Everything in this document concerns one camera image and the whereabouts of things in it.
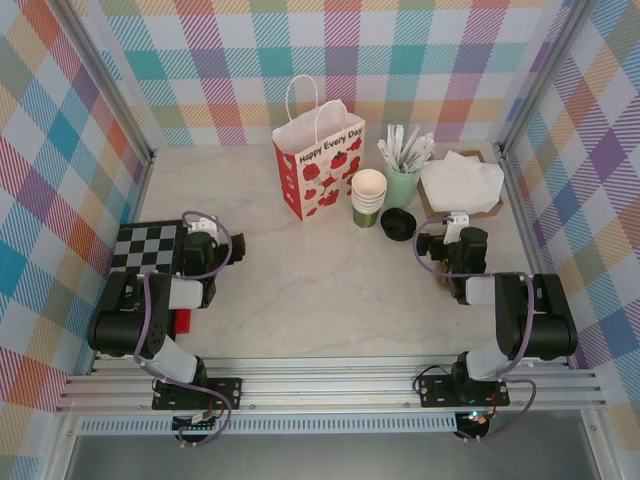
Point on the red block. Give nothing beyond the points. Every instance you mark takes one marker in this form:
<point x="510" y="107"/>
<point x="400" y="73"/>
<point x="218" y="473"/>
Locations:
<point x="183" y="321"/>

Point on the grey aluminium side rail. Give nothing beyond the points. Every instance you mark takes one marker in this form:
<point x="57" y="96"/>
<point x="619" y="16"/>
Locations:
<point x="522" y="210"/>
<point x="142" y="185"/>

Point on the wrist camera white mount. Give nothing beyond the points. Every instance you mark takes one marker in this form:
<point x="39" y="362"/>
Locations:
<point x="202" y="223"/>
<point x="457" y="220"/>

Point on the stack of green paper cups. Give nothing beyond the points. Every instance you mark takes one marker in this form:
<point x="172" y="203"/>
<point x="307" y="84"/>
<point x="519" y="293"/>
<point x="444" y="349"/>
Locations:
<point x="367" y="216"/>

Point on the grey aluminium frame post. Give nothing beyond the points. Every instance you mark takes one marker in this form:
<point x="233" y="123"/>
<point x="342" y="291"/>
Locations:
<point x="106" y="80"/>
<point x="544" y="75"/>

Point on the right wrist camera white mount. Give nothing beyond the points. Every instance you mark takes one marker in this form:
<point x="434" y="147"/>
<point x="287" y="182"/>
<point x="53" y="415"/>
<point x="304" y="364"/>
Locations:
<point x="457" y="220"/>

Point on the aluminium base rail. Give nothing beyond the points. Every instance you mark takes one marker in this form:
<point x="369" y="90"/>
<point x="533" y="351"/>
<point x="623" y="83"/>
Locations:
<point x="325" y="385"/>

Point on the black grey checkerboard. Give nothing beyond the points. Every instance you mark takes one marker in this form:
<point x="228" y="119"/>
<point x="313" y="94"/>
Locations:
<point x="145" y="245"/>

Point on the red white paper gift bag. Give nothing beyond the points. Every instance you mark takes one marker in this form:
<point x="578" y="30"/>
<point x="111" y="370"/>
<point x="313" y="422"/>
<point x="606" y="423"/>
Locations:
<point x="320" y="170"/>

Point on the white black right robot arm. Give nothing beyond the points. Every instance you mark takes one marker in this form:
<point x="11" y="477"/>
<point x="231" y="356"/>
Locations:
<point x="545" y="330"/>

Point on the brown cardboard napkin box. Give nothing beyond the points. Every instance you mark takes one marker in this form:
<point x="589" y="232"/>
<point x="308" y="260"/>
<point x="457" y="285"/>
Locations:
<point x="425" y="200"/>

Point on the mint green holder cup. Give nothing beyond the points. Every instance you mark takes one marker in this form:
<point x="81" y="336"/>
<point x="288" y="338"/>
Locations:
<point x="400" y="189"/>

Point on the black plastic cup lid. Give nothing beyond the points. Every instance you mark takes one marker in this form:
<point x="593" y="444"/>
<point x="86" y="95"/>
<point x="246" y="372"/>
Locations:
<point x="397" y="220"/>
<point x="397" y="239"/>

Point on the black controller with LED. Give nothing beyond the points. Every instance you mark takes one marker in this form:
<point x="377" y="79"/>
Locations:
<point x="475" y="421"/>

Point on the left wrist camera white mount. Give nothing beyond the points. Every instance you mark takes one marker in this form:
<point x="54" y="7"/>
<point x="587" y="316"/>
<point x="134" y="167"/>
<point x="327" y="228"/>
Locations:
<point x="202" y="223"/>

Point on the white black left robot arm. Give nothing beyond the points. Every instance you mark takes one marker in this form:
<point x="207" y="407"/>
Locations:
<point x="125" y="330"/>

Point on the white paper-wrapped straw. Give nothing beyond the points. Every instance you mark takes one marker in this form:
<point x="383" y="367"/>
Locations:
<point x="413" y="149"/>
<point x="419" y="152"/>
<point x="425" y="149"/>
<point x="400" y="145"/>
<point x="391" y="145"/>
<point x="387" y="152"/>

